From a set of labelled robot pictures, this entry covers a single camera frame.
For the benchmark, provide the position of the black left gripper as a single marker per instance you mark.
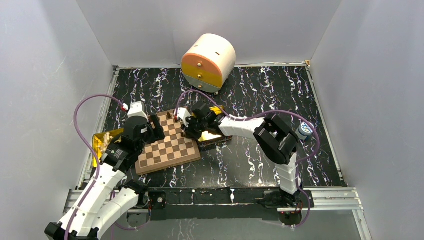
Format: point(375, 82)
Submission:
point(156, 132)

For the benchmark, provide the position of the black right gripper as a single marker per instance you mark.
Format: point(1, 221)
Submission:
point(189, 132)

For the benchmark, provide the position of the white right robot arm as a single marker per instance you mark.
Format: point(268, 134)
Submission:
point(277, 141)

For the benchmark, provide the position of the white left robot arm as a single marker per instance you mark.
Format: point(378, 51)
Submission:
point(93, 214)

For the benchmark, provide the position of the gold tin with dark pieces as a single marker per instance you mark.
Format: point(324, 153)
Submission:
point(209, 139)

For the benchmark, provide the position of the wooden chess board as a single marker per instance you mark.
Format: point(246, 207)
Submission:
point(173, 151)

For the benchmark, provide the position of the gold tin with light pieces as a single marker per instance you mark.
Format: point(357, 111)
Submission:
point(100, 141)

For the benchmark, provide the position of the round pastel drawer cabinet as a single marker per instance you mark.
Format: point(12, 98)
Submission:
point(208, 63)

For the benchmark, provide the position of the blue white round cap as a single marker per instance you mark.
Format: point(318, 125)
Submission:
point(304, 131)

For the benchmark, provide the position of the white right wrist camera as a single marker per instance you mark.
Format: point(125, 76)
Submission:
point(181, 114)

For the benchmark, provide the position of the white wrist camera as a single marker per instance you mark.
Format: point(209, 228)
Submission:
point(136, 109)
point(181, 114)

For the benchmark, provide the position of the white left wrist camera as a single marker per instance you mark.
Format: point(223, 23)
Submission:
point(136, 109)

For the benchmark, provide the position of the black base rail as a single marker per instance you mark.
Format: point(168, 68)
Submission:
point(263, 203)

